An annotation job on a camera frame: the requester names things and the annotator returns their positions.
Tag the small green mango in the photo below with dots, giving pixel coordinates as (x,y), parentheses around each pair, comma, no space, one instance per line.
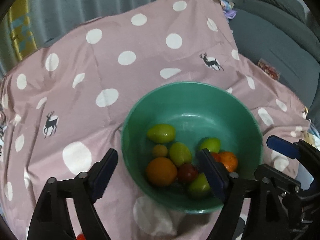
(211,143)
(178,153)
(197,186)

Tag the dark red fruit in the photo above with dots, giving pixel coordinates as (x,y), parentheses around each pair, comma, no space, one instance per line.
(187,173)

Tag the grey sofa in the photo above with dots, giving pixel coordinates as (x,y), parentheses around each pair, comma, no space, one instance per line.
(275,42)

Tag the small yellow round fruit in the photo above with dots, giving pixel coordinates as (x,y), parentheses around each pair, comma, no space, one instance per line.
(160,151)

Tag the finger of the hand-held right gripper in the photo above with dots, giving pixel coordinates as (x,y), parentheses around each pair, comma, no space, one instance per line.
(280,146)
(277,175)

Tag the colourful printed cloth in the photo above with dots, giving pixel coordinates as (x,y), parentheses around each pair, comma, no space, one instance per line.
(228,10)

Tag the printed bedsheet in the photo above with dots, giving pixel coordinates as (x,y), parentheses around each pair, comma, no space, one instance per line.
(312,137)

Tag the pink polka-dot deer blanket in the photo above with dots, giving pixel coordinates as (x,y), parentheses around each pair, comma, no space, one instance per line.
(125,80)

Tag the small red fruit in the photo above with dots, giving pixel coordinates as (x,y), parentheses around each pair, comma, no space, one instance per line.
(215,157)
(80,237)

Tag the small orange tangerine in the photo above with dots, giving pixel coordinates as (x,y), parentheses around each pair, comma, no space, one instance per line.
(228,161)

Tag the large orange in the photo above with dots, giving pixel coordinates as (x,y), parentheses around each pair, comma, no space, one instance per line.
(161,171)

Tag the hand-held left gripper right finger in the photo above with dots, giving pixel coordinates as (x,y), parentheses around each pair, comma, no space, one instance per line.
(212,175)

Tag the green plastic basin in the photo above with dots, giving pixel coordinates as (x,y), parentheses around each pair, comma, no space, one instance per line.
(195,105)

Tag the yellow patterned curtain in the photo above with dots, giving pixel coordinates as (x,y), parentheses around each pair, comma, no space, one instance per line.
(22,30)

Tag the large green mango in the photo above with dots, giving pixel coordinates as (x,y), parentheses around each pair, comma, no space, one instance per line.
(161,133)

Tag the red patterned snack packet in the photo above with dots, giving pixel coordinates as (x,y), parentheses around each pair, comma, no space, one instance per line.
(268,68)

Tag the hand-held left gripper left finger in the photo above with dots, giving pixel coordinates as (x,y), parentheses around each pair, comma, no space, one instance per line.
(106,175)

